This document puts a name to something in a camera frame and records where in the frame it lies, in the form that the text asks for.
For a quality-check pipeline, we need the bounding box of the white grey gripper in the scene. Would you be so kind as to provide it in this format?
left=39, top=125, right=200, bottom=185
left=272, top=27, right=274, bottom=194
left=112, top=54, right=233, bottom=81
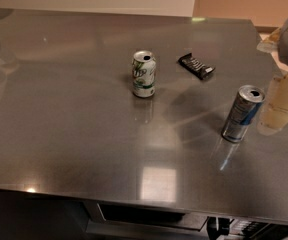
left=257, top=18, right=288, bottom=136

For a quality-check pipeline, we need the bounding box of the silver blue redbull can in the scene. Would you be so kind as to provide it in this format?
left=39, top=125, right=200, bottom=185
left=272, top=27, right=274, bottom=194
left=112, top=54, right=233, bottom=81
left=221, top=85, right=265, bottom=143

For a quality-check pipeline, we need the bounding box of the green white soda can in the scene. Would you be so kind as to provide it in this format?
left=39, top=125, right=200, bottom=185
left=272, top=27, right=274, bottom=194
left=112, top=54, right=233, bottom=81
left=132, top=50, right=156, bottom=98

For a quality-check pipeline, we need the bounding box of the black candy bar wrapper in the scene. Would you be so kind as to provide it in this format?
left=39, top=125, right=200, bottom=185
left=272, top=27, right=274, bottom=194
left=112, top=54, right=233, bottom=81
left=178, top=53, right=215, bottom=80

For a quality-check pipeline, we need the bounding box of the grey drawer under table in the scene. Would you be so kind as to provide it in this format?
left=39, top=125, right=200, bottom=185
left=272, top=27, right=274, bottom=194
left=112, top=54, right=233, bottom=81
left=83, top=201, right=208, bottom=236

